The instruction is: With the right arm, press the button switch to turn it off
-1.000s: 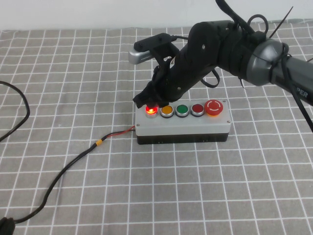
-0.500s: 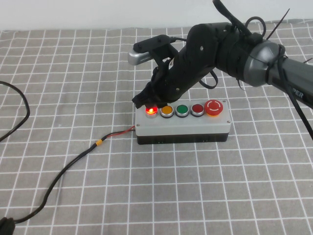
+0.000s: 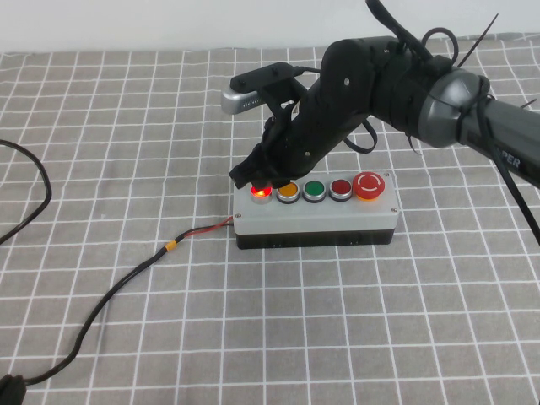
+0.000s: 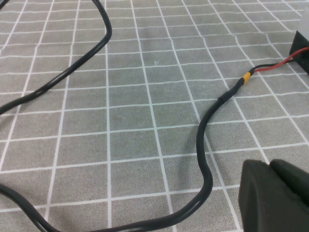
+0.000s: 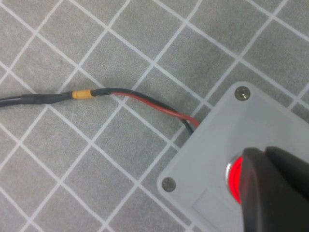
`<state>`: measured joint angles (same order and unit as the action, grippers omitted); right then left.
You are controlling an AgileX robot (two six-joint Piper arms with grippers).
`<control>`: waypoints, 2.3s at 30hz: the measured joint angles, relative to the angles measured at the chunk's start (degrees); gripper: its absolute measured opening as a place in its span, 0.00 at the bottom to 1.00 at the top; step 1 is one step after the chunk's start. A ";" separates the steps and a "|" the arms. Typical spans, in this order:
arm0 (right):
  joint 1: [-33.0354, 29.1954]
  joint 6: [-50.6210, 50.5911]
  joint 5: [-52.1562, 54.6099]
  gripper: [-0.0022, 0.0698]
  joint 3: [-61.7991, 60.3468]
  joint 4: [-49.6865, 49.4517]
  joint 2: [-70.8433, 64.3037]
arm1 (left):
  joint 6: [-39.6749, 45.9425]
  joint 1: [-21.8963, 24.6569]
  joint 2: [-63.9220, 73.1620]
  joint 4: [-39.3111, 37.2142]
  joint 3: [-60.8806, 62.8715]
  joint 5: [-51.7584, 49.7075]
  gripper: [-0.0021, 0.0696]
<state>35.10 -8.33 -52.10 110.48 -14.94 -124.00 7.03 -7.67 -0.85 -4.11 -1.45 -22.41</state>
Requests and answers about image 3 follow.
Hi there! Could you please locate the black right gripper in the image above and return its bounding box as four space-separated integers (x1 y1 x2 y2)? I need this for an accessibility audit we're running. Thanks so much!
229 77 373 191

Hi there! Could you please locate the lit red push button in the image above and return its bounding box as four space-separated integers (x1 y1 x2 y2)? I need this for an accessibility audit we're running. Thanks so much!
250 182 273 205

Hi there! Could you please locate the yellow flat push button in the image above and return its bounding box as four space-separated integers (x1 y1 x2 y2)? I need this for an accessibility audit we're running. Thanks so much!
276 181 301 206

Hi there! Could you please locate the green flat push button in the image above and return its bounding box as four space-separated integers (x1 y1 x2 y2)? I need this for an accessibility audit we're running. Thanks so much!
301 179 327 204

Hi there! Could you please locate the grey black push-button box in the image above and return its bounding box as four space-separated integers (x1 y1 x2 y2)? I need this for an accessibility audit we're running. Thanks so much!
233 170 401 250

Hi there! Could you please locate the dark red flat push button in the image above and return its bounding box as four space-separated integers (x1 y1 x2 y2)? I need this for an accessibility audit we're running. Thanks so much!
328 178 354 202

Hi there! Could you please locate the red mushroom emergency stop button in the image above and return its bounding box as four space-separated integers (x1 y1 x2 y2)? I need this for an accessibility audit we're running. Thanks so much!
352 170 386 203

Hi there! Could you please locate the grey white-grid tablecloth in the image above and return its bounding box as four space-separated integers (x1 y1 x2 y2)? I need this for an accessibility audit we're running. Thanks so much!
0 33 540 405

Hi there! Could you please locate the black zip tie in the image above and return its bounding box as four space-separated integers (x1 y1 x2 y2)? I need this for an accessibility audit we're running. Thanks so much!
457 13 500 69

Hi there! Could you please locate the black power plug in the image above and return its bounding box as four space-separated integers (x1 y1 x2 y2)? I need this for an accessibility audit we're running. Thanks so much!
0 373 28 405

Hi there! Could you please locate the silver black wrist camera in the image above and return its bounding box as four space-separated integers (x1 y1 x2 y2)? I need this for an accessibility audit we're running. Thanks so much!
220 62 296 116

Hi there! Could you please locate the black looped strap cable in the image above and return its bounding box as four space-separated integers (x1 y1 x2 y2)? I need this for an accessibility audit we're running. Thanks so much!
344 117 379 154

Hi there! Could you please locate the black red power cable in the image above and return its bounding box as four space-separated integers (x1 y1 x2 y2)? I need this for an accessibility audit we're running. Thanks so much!
23 215 235 386

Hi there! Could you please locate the black camera cable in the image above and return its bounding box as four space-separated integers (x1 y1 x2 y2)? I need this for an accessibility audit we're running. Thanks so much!
364 0 462 68

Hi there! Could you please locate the black loose cable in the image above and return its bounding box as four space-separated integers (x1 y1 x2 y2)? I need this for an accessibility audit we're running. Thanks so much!
0 139 53 246

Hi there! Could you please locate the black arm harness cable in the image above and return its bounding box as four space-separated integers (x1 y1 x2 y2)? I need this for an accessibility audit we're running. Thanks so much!
475 74 540 251

